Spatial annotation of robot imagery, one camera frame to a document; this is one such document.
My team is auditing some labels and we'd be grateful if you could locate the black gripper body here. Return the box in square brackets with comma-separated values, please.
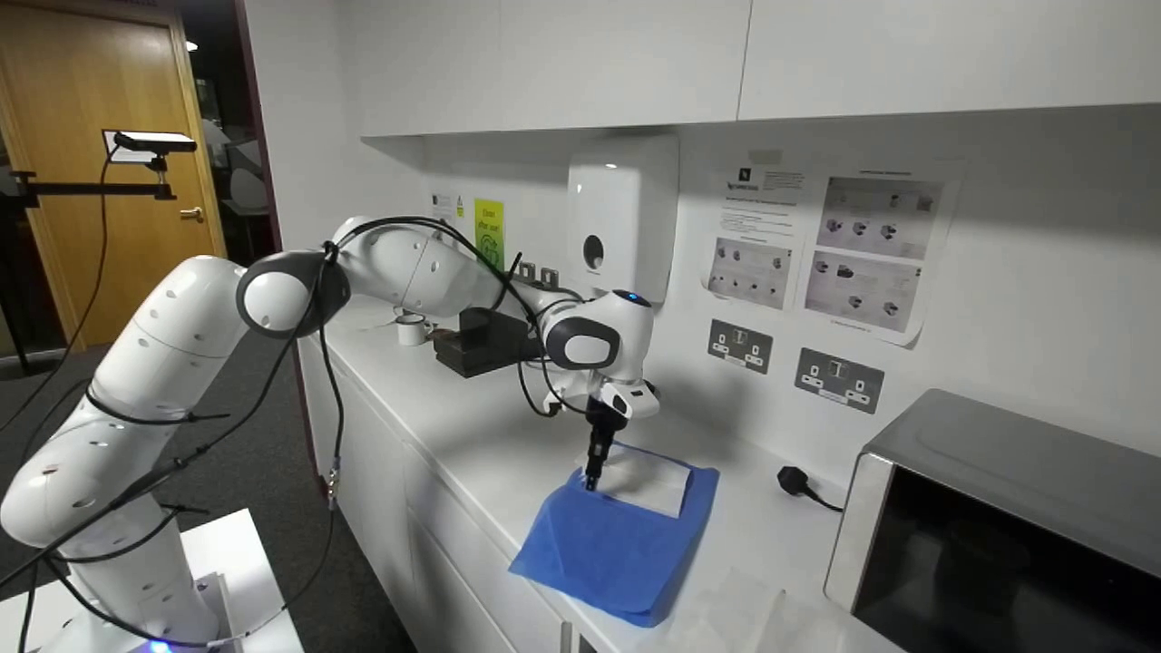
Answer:
[585, 393, 636, 454]

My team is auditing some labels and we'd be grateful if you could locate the white robot base table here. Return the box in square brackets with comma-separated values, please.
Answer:
[0, 505, 307, 653]

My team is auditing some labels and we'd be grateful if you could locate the blue cloth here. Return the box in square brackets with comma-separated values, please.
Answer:
[509, 462, 724, 632]

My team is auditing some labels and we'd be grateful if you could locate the black coffee machine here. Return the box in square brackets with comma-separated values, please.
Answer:
[427, 304, 547, 381]

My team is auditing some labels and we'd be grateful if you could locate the white base cabinet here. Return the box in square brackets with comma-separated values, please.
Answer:
[289, 330, 585, 653]

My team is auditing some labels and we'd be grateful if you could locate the white paper towel dispenser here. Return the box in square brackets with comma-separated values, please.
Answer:
[567, 130, 686, 319]

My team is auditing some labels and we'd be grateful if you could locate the green clean after use sign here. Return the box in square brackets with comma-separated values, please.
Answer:
[470, 196, 513, 275]

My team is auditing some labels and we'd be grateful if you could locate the narrow instruction poster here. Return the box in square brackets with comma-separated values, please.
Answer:
[703, 147, 810, 315]

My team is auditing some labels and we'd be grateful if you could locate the wide instruction poster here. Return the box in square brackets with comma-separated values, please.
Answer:
[801, 167, 955, 352]

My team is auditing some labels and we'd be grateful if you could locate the silver microwave oven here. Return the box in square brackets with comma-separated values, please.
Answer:
[822, 389, 1161, 653]

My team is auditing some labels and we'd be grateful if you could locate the black tripod stand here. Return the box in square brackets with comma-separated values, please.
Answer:
[0, 160, 177, 365]

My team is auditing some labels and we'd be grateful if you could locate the wooden door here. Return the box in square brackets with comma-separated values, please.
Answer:
[0, 0, 229, 354]

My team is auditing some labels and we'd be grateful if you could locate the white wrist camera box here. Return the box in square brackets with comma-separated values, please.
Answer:
[611, 381, 665, 428]

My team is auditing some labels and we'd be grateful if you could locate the grey double wall socket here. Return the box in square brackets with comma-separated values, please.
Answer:
[703, 315, 780, 378]
[792, 345, 888, 417]

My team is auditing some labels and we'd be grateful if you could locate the black plug with cable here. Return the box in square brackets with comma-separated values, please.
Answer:
[774, 463, 849, 518]

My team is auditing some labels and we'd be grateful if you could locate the white wall cabinet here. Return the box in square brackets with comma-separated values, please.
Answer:
[246, 0, 1161, 141]

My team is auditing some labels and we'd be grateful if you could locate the black camera on stand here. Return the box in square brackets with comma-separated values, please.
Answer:
[100, 122, 201, 171]

